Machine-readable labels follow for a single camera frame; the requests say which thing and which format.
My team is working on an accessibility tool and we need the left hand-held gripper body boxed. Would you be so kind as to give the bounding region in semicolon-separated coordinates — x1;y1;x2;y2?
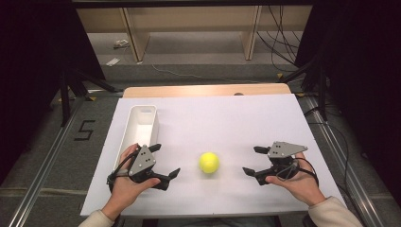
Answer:
128;144;172;191

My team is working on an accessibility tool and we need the black curtain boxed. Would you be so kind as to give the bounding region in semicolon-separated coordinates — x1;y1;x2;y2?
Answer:
0;0;107;187
294;0;401;200

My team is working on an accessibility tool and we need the white board sheet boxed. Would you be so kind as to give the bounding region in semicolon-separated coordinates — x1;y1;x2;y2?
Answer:
79;93;348;218

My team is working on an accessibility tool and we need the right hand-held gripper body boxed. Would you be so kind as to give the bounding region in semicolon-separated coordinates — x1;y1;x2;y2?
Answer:
256;141;309;186

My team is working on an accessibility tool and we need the black tripod stand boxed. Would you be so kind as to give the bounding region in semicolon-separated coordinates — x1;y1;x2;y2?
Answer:
279;51;331;123
58;66;120;128

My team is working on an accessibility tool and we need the white plastic bin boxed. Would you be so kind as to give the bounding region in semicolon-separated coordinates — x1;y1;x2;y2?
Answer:
113;104;160;171

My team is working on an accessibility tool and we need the aluminium floor rail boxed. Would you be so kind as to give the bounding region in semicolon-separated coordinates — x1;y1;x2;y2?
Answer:
302;94;386;227
7;94;90;227

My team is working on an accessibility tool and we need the bundle of black cables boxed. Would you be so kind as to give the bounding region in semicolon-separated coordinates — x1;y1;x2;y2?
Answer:
255;4;305;74

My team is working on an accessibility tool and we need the yellow tennis ball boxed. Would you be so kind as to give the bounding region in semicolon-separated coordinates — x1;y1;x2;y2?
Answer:
198;151;220;174

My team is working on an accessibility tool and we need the wooden shelf unit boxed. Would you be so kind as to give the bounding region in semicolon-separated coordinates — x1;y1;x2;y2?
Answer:
75;4;313;63

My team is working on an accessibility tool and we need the person's left hand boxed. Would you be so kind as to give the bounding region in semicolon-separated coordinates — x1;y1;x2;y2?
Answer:
102;143;161;219

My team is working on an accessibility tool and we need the left hand-held gripper cable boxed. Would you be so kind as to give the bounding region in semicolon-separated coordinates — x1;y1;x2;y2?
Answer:
106;149;141;193

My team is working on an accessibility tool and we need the white floor cable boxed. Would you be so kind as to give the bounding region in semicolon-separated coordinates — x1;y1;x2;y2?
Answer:
150;63;263;85

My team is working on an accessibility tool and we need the white packet litter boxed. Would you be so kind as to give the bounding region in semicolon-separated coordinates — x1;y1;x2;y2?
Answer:
113;39;131;50

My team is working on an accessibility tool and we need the person's right hand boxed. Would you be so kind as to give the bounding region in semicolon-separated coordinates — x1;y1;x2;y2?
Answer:
265;151;327;207

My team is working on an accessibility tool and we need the thin black floor cable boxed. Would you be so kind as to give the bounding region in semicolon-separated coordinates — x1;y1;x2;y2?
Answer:
304;106;362;221

